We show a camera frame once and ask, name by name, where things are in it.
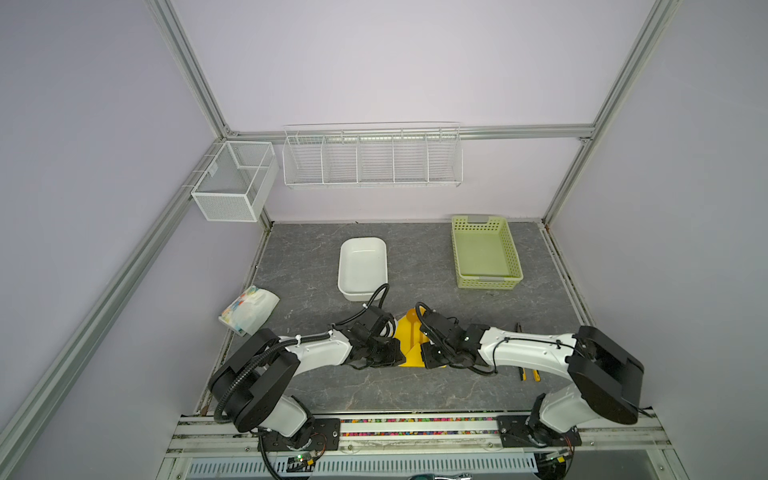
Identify yellow paper napkin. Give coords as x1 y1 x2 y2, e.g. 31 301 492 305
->
394 307 430 369

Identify white oval plastic tub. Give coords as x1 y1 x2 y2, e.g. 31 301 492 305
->
337 237 388 302

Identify orange plastic spoon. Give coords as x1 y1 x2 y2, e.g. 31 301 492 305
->
402 309 420 329

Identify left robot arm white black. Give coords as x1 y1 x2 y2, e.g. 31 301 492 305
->
208 283 406 438

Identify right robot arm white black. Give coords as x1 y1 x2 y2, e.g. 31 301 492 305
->
415 302 644 448

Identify yellow black pliers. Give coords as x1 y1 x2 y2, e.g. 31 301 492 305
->
515 323 541 382

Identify green perforated plastic basket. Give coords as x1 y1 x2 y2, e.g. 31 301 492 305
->
451 215 524 290

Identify white mesh box basket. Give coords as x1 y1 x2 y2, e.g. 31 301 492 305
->
192 141 279 223

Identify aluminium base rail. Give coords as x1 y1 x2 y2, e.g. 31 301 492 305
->
165 412 673 458

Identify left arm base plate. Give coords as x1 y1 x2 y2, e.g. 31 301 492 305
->
262 417 341 452

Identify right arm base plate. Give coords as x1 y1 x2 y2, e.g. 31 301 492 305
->
496 415 582 449

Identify white wire wall rack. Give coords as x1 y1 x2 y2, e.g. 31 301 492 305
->
283 122 464 188

